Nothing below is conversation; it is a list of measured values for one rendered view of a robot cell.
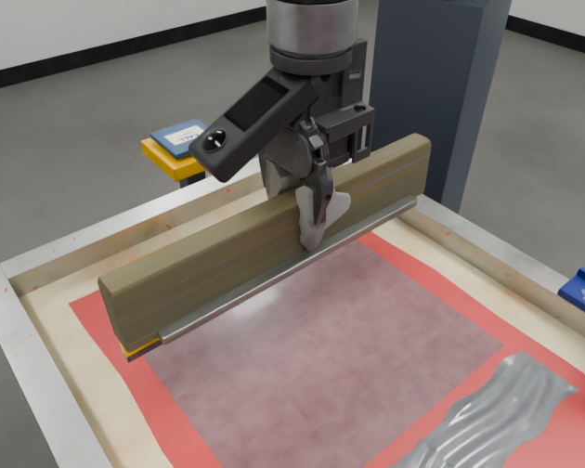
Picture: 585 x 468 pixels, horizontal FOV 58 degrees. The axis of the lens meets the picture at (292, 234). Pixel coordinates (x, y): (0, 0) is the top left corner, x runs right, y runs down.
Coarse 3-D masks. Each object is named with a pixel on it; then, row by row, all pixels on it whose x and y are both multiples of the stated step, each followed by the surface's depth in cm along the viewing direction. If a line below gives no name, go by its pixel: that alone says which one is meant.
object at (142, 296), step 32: (384, 160) 59; (416, 160) 63; (288, 192) 54; (352, 192) 58; (384, 192) 62; (416, 192) 66; (224, 224) 50; (256, 224) 50; (288, 224) 53; (352, 224) 60; (160, 256) 47; (192, 256) 47; (224, 256) 49; (256, 256) 52; (288, 256) 56; (128, 288) 44; (160, 288) 46; (192, 288) 49; (224, 288) 52; (128, 320) 46; (160, 320) 48
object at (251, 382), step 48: (96, 336) 63; (192, 336) 63; (240, 336) 63; (288, 336) 63; (144, 384) 58; (192, 384) 58; (240, 384) 58; (288, 384) 58; (336, 384) 58; (192, 432) 54; (240, 432) 54; (288, 432) 54; (336, 432) 54; (384, 432) 54
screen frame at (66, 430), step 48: (192, 192) 80; (240, 192) 85; (96, 240) 72; (144, 240) 77; (480, 240) 72; (0, 288) 65; (528, 288) 67; (0, 336) 59; (48, 384) 54; (48, 432) 50
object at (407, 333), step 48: (384, 240) 77; (288, 288) 70; (336, 288) 70; (384, 288) 70; (432, 288) 70; (336, 336) 63; (384, 336) 63; (432, 336) 63; (480, 336) 63; (528, 336) 63; (384, 384) 58; (432, 384) 58; (480, 384) 58; (576, 384) 58; (576, 432) 54
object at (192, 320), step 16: (384, 208) 63; (400, 208) 63; (368, 224) 61; (336, 240) 58; (352, 240) 60; (304, 256) 56; (320, 256) 57; (272, 272) 54; (288, 272) 55; (240, 288) 53; (256, 288) 53; (208, 304) 51; (224, 304) 51; (176, 320) 49; (192, 320) 49; (208, 320) 50; (160, 336) 48; (176, 336) 48
